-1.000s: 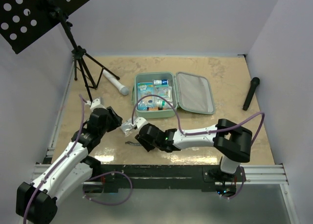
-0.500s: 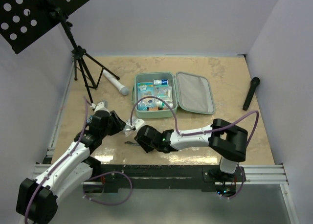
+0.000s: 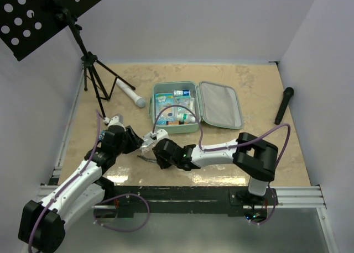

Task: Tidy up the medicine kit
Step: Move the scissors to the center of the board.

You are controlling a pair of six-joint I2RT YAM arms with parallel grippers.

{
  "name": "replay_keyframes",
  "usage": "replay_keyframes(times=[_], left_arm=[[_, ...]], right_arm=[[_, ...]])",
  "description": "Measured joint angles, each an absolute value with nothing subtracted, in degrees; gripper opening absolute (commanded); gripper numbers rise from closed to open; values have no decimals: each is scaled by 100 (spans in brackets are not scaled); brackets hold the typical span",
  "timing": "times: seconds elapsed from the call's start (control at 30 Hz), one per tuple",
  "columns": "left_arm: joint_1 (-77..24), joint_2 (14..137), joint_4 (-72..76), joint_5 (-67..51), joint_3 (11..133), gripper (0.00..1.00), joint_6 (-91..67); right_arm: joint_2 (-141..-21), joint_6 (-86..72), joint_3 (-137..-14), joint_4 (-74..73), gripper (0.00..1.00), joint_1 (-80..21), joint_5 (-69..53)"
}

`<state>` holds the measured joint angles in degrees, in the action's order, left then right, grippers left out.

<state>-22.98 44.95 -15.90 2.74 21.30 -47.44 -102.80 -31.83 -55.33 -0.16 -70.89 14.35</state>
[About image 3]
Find black base frame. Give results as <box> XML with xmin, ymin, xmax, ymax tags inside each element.
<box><xmin>82</xmin><ymin>185</ymin><xmax>280</xmax><ymax>219</ymax></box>

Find black handled scissors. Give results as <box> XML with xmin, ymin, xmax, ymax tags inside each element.
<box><xmin>137</xmin><ymin>155</ymin><xmax>157</xmax><ymax>164</ymax></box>

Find blue plaster packet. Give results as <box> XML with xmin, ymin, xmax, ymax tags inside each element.
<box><xmin>154</xmin><ymin>92</ymin><xmax>176</xmax><ymax>125</ymax></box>

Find brown medicine bottle orange cap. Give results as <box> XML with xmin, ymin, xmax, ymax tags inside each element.
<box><xmin>166</xmin><ymin>121</ymin><xmax>188</xmax><ymax>125</ymax></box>

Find blue owl toy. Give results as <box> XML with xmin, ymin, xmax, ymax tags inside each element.
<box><xmin>98</xmin><ymin>130</ymin><xmax>106</xmax><ymax>140</ymax></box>

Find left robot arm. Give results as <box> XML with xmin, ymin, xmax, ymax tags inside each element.
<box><xmin>18</xmin><ymin>125</ymin><xmax>144</xmax><ymax>252</ymax></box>

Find black perforated music stand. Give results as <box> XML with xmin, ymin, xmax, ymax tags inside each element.
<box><xmin>1</xmin><ymin>0</ymin><xmax>135</xmax><ymax>123</ymax></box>

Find black microphone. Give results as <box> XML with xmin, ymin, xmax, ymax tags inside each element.
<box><xmin>274</xmin><ymin>87</ymin><xmax>294</xmax><ymax>125</ymax></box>

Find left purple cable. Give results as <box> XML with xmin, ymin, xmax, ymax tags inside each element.
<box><xmin>27</xmin><ymin>109</ymin><xmax>152</xmax><ymax>252</ymax></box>

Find clear bottle green label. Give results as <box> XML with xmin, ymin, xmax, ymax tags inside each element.
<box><xmin>176</xmin><ymin>112</ymin><xmax>196</xmax><ymax>123</ymax></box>

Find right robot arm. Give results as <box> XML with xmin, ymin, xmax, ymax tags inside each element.
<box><xmin>153</xmin><ymin>133</ymin><xmax>278</xmax><ymax>205</ymax></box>

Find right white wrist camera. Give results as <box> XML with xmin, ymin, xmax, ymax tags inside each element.
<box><xmin>143</xmin><ymin>129</ymin><xmax>169</xmax><ymax>143</ymax></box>

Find mint green medicine case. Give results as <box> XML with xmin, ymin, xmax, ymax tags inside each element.
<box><xmin>149</xmin><ymin>81</ymin><xmax>244</xmax><ymax>134</ymax></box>

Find small clear plaster bag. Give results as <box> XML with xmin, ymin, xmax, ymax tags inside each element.
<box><xmin>139</xmin><ymin>135</ymin><xmax>155</xmax><ymax>155</ymax></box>

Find white microphone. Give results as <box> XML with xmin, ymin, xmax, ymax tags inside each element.
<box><xmin>116</xmin><ymin>79</ymin><xmax>146</xmax><ymax>108</ymax></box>

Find teal cotton swab bag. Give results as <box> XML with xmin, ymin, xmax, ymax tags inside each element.
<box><xmin>175</xmin><ymin>98</ymin><xmax>194</xmax><ymax>113</ymax></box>

